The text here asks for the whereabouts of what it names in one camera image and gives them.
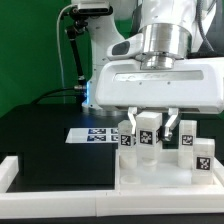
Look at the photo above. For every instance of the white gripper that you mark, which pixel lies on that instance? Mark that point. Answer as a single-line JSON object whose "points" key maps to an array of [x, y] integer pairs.
{"points": [[193, 86]]}

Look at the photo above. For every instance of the white square table top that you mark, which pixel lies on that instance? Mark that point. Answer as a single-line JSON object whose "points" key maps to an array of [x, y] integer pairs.
{"points": [[132, 173]]}

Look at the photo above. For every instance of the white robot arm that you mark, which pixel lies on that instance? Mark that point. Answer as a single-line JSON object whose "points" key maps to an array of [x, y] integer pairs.
{"points": [[146, 57]]}

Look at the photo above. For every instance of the white sheet with fiducial markers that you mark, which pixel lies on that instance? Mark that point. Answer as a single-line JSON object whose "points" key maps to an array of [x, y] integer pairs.
{"points": [[92, 135]]}

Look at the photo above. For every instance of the white front obstacle bar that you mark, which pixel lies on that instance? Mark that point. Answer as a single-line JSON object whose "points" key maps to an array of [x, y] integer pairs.
{"points": [[110, 203]]}

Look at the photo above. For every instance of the white obstacle bar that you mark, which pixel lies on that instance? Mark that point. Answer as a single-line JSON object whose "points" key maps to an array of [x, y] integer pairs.
{"points": [[8, 171], [110, 203]]}

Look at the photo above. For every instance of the white left obstacle bar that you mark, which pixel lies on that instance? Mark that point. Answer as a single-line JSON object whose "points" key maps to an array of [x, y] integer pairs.
{"points": [[8, 171]]}

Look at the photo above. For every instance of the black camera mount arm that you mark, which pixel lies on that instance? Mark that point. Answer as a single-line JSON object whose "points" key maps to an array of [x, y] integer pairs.
{"points": [[72, 34]]}

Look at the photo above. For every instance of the camera on robot top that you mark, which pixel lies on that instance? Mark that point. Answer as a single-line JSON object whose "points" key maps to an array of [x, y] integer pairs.
{"points": [[92, 7]]}

